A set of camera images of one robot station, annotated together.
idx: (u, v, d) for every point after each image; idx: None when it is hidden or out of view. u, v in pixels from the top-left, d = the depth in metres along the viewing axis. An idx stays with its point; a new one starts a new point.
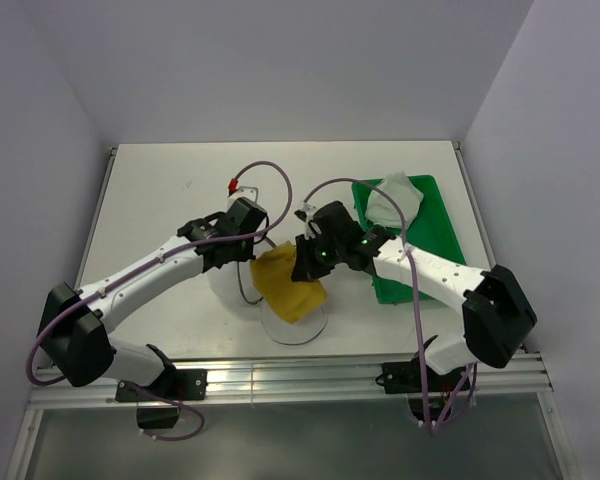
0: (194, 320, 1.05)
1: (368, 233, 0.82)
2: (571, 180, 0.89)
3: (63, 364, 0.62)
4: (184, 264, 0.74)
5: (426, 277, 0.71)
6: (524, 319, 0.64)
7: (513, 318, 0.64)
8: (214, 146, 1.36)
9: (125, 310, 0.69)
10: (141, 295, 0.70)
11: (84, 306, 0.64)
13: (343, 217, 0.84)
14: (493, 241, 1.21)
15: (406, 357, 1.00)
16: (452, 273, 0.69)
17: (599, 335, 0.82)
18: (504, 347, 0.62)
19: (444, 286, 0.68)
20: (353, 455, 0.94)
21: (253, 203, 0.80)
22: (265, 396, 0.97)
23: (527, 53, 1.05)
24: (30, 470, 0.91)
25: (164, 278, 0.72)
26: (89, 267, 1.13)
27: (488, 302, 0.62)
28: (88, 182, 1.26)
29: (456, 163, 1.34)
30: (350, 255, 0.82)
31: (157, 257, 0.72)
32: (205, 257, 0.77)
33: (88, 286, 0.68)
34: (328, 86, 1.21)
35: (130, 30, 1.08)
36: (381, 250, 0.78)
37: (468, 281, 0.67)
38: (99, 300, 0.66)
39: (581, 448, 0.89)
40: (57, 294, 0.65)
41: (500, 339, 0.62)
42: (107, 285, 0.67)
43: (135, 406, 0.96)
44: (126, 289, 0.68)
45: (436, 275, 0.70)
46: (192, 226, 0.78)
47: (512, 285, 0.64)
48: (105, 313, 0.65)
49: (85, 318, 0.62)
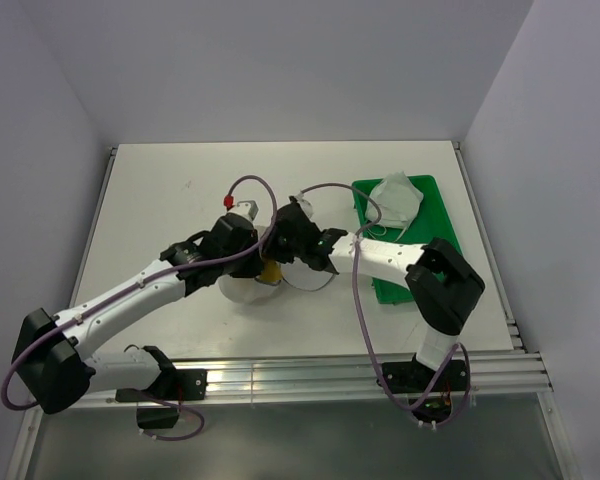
0: (193, 319, 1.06)
1: (324, 234, 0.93)
2: (571, 180, 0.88)
3: (36, 391, 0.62)
4: (165, 289, 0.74)
5: (372, 262, 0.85)
6: (468, 283, 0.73)
7: (459, 284, 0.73)
8: (214, 146, 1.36)
9: (102, 337, 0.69)
10: (118, 322, 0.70)
11: (60, 333, 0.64)
13: (302, 218, 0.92)
14: (493, 241, 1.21)
15: (407, 356, 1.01)
16: (396, 253, 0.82)
17: (599, 335, 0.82)
18: (452, 310, 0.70)
19: (390, 266, 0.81)
20: (352, 455, 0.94)
21: (237, 222, 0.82)
22: (265, 396, 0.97)
23: (528, 53, 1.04)
24: (30, 470, 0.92)
25: (143, 304, 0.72)
26: (89, 267, 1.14)
27: (429, 272, 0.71)
28: (88, 182, 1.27)
29: (456, 163, 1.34)
30: (310, 256, 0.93)
31: (137, 282, 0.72)
32: (188, 281, 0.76)
33: (65, 312, 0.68)
34: (328, 86, 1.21)
35: (128, 31, 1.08)
36: (335, 247, 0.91)
37: (408, 257, 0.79)
38: (76, 327, 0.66)
39: (580, 448, 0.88)
40: (33, 320, 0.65)
41: (447, 303, 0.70)
42: (85, 311, 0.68)
43: (135, 406, 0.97)
44: (104, 316, 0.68)
45: (382, 258, 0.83)
46: (175, 250, 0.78)
47: (450, 255, 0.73)
48: (80, 340, 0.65)
49: (60, 346, 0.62)
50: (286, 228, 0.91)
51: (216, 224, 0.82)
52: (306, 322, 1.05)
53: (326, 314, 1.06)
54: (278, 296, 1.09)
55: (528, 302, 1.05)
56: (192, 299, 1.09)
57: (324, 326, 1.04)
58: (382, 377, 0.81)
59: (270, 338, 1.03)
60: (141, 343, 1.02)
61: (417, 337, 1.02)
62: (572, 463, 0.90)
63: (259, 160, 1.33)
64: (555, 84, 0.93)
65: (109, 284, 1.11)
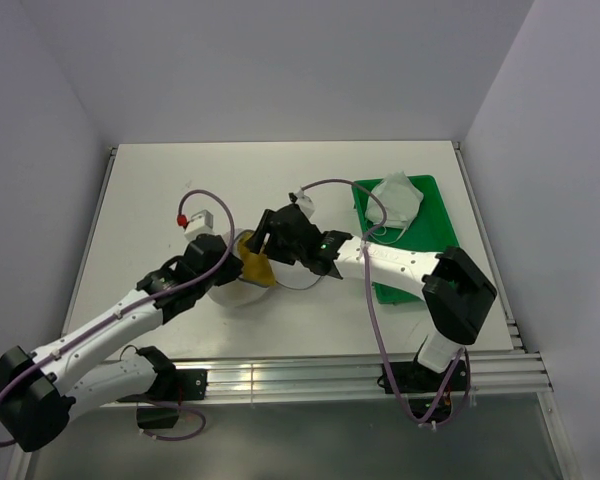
0: (192, 320, 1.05)
1: (326, 237, 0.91)
2: (571, 180, 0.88)
3: (15, 429, 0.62)
4: (143, 319, 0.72)
5: (382, 270, 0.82)
6: (482, 291, 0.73)
7: (473, 293, 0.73)
8: (214, 146, 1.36)
9: (82, 371, 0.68)
10: (98, 355, 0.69)
11: (38, 370, 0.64)
13: (302, 222, 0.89)
14: (493, 241, 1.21)
15: (408, 357, 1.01)
16: (409, 262, 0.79)
17: (599, 337, 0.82)
18: (468, 321, 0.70)
19: (402, 274, 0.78)
20: (352, 455, 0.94)
21: (208, 244, 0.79)
22: (265, 396, 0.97)
23: (527, 53, 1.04)
24: (30, 470, 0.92)
25: (122, 335, 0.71)
26: (89, 267, 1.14)
27: (445, 283, 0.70)
28: (88, 183, 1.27)
29: (456, 163, 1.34)
30: (312, 260, 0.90)
31: (114, 314, 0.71)
32: (165, 309, 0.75)
33: (43, 349, 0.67)
34: (328, 86, 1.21)
35: (129, 31, 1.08)
36: (340, 252, 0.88)
37: (422, 265, 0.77)
38: (53, 363, 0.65)
39: (580, 448, 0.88)
40: (10, 358, 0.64)
41: (464, 315, 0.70)
42: (62, 346, 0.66)
43: (134, 406, 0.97)
44: (82, 350, 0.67)
45: (393, 266, 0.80)
46: (151, 278, 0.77)
47: (464, 263, 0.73)
48: (59, 376, 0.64)
49: (39, 381, 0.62)
50: (288, 233, 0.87)
51: (188, 247, 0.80)
52: (305, 322, 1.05)
53: (325, 314, 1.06)
54: (278, 296, 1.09)
55: (528, 303, 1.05)
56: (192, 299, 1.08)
57: (324, 325, 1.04)
58: (398, 392, 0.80)
59: (269, 339, 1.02)
60: (140, 343, 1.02)
61: (417, 336, 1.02)
62: (572, 463, 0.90)
63: (259, 160, 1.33)
64: (554, 85, 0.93)
65: (109, 284, 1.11)
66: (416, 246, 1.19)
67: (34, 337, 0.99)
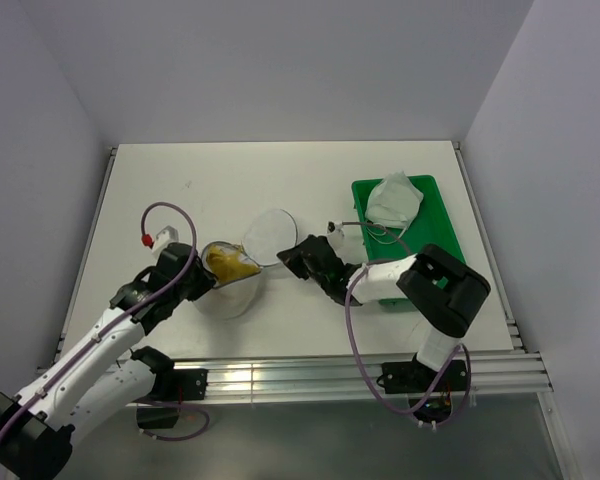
0: (191, 320, 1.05)
1: (347, 272, 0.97)
2: (572, 179, 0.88)
3: (18, 471, 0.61)
4: (124, 337, 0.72)
5: (377, 282, 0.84)
6: (469, 280, 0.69)
7: (461, 284, 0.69)
8: (213, 146, 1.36)
9: (73, 402, 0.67)
10: (86, 383, 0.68)
11: (28, 411, 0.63)
13: (330, 255, 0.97)
14: (493, 241, 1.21)
15: (408, 356, 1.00)
16: (394, 267, 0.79)
17: (599, 337, 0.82)
18: (455, 310, 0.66)
19: (389, 280, 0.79)
20: (352, 456, 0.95)
21: (178, 249, 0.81)
22: (265, 396, 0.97)
23: (527, 54, 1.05)
24: None
25: (105, 358, 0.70)
26: (90, 267, 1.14)
27: (420, 277, 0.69)
28: (88, 183, 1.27)
29: (456, 163, 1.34)
30: (335, 291, 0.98)
31: (92, 339, 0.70)
32: (144, 321, 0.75)
33: (27, 390, 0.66)
34: (328, 87, 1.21)
35: (128, 30, 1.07)
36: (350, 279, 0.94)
37: (403, 265, 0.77)
38: (41, 401, 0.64)
39: (580, 448, 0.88)
40: None
41: (446, 303, 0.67)
42: (46, 383, 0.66)
43: (134, 406, 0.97)
44: (67, 382, 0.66)
45: (384, 273, 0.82)
46: (125, 293, 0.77)
47: (440, 256, 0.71)
48: (50, 413, 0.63)
49: (31, 423, 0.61)
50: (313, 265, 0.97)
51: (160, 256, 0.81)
52: (304, 322, 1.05)
53: (325, 314, 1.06)
54: (278, 296, 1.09)
55: (528, 303, 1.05)
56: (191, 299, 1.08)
57: (324, 325, 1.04)
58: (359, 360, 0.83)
59: (269, 339, 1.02)
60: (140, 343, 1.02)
61: (417, 337, 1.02)
62: (572, 464, 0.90)
63: (259, 160, 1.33)
64: (555, 85, 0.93)
65: (109, 284, 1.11)
66: (416, 246, 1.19)
67: (34, 338, 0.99)
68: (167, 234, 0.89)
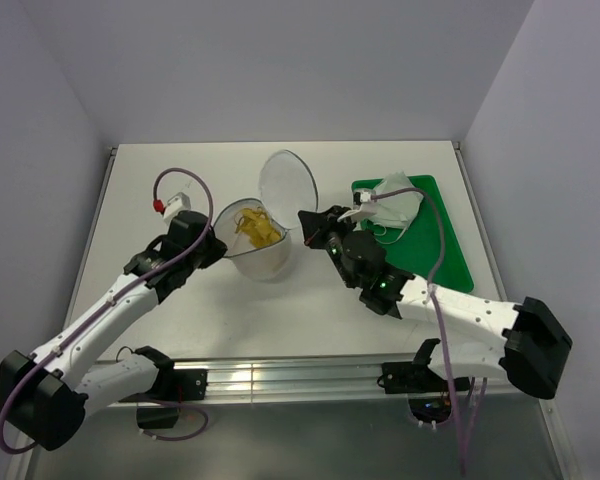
0: (191, 320, 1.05)
1: (389, 274, 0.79)
2: (573, 179, 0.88)
3: (33, 433, 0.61)
4: (138, 301, 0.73)
5: (452, 319, 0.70)
6: (562, 345, 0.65)
7: (554, 346, 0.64)
8: (213, 146, 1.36)
9: (86, 363, 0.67)
10: (98, 344, 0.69)
11: (43, 369, 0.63)
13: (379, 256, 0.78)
14: (493, 241, 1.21)
15: (408, 357, 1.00)
16: (484, 311, 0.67)
17: None
18: (552, 381, 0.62)
19: (478, 326, 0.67)
20: (352, 456, 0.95)
21: (190, 217, 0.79)
22: (264, 396, 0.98)
23: (527, 53, 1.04)
24: (30, 470, 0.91)
25: (118, 321, 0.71)
26: (90, 267, 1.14)
27: (530, 344, 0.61)
28: (88, 183, 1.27)
29: (456, 163, 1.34)
30: (372, 296, 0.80)
31: (107, 301, 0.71)
32: (158, 288, 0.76)
33: (42, 350, 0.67)
34: (327, 87, 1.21)
35: (128, 30, 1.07)
36: (403, 293, 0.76)
37: (501, 317, 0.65)
38: (57, 360, 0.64)
39: (581, 448, 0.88)
40: (10, 363, 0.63)
41: (547, 374, 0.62)
42: (62, 342, 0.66)
43: (135, 406, 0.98)
44: (83, 342, 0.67)
45: (464, 314, 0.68)
46: (138, 261, 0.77)
47: (545, 316, 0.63)
48: (65, 371, 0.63)
49: (46, 380, 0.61)
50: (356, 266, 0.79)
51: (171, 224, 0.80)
52: (305, 321, 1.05)
53: (325, 314, 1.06)
54: (278, 296, 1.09)
55: None
56: (192, 299, 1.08)
57: (325, 325, 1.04)
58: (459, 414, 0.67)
59: (269, 339, 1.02)
60: (139, 343, 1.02)
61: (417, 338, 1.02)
62: (572, 464, 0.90)
63: (259, 160, 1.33)
64: (555, 84, 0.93)
65: (109, 284, 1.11)
66: (414, 246, 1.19)
67: (33, 337, 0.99)
68: (180, 201, 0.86)
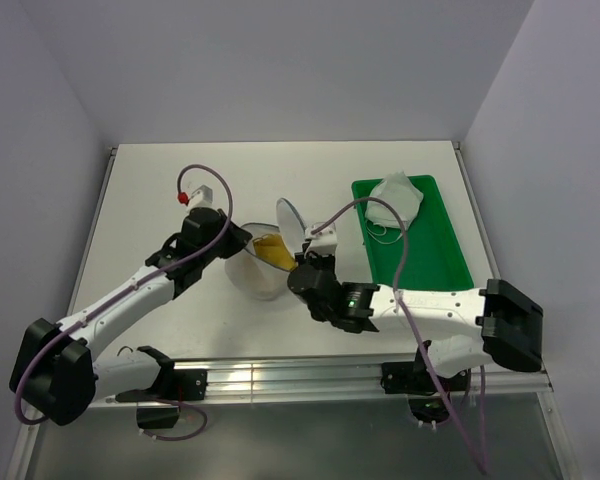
0: (190, 320, 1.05)
1: (352, 292, 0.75)
2: (572, 179, 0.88)
3: (45, 406, 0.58)
4: (158, 289, 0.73)
5: (425, 320, 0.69)
6: (532, 315, 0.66)
7: (525, 318, 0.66)
8: (212, 146, 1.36)
9: (106, 339, 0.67)
10: (120, 323, 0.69)
11: (67, 337, 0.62)
13: (327, 281, 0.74)
14: (493, 241, 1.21)
15: (408, 357, 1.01)
16: (453, 304, 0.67)
17: None
18: (533, 351, 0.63)
19: (452, 321, 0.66)
20: (352, 456, 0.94)
21: (203, 217, 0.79)
22: (264, 395, 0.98)
23: (527, 53, 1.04)
24: (30, 470, 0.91)
25: (139, 305, 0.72)
26: (90, 267, 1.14)
27: (503, 323, 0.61)
28: (88, 183, 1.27)
29: (456, 163, 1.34)
30: (343, 320, 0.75)
31: (131, 284, 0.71)
32: (175, 283, 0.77)
33: (66, 319, 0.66)
34: (327, 87, 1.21)
35: (128, 30, 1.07)
36: (373, 307, 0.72)
37: (471, 306, 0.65)
38: (82, 330, 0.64)
39: (581, 449, 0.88)
40: (34, 330, 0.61)
41: (527, 347, 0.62)
42: (88, 313, 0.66)
43: (134, 406, 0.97)
44: (107, 317, 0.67)
45: (436, 313, 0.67)
46: (158, 257, 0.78)
47: (510, 292, 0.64)
48: (89, 341, 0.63)
49: (69, 348, 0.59)
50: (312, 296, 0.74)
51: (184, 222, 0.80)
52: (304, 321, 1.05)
53: None
54: (277, 296, 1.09)
55: None
56: (192, 299, 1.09)
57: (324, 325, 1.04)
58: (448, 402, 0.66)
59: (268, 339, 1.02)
60: (139, 343, 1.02)
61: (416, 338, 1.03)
62: (572, 464, 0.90)
63: (258, 160, 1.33)
64: (555, 84, 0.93)
65: (109, 284, 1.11)
66: (413, 247, 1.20)
67: None
68: (201, 195, 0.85)
